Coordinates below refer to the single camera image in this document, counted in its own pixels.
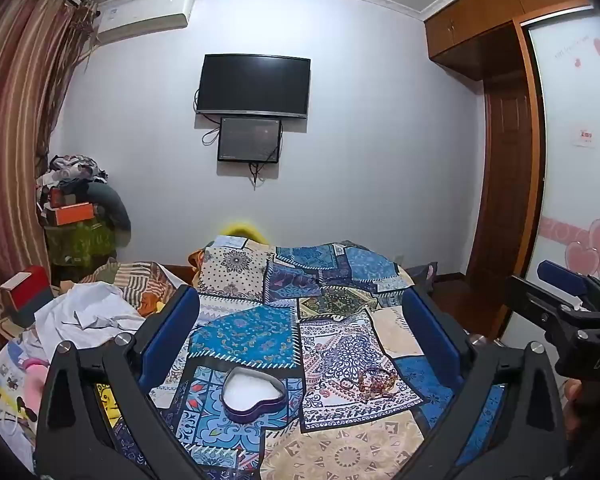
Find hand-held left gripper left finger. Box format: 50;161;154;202
34;285;216;480

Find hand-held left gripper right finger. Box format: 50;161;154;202
402;285;568;480

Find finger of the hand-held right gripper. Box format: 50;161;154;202
536;259;600;312
504;274;588;335

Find red braided bracelet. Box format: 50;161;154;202
355;366;402;387

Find beaded bracelet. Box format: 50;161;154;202
347;377;388;395

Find purple heart-shaped tin box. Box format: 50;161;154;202
222;366;287;424

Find person's right hand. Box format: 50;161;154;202
561;377;586;443

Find striped orange blanket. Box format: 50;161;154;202
80;257;182;317

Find orange cloth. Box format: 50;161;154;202
187;249;207;283

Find white cloth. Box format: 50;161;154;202
34;281;147;358

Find yellow printed sheet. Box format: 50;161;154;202
96;384;119;429

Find brown wooden door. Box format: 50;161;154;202
467;27;547;293

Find patchwork blanket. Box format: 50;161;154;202
95;237;506;480

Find yellow pillow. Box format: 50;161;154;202
219;221;267;244

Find grey-green bag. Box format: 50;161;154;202
86;181;133;250

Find pink soft item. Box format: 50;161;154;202
24;359;50;407

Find red box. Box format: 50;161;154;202
0;266;52;312

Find orange box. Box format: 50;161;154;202
54;202;94;227

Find printed paper sheets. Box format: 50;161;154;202
0;337;48;466

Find pile of clothes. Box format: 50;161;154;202
36;154;109;203

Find striped brown curtain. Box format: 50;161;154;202
0;0;101;366

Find wooden overhead cabinet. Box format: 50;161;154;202
424;0;593;81

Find white air conditioner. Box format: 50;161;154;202
96;0;195;45

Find black cable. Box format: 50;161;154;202
249;147;279;192

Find small black wall screen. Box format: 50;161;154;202
217;116;283;164

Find black wall television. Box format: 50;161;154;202
196;53;311;120

